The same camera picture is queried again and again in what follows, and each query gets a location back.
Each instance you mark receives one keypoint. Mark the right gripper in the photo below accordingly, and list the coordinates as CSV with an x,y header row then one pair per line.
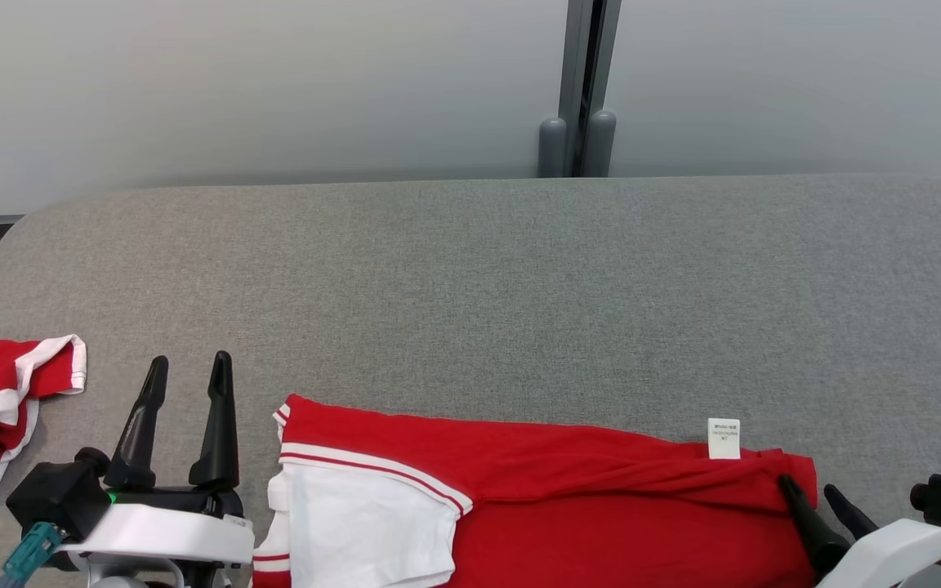
x,y
903,559

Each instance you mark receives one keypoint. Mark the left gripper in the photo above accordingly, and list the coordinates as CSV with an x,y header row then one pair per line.
x,y
168,531

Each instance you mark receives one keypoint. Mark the red Bulls 23 jersey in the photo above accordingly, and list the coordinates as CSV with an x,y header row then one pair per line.
x,y
601,523

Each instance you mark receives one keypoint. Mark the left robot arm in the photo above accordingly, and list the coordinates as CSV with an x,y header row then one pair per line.
x,y
127,576

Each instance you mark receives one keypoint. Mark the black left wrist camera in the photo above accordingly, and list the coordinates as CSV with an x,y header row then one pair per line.
x,y
58,494

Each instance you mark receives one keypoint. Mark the grey partition post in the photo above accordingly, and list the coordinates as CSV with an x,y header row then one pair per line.
x,y
581,65

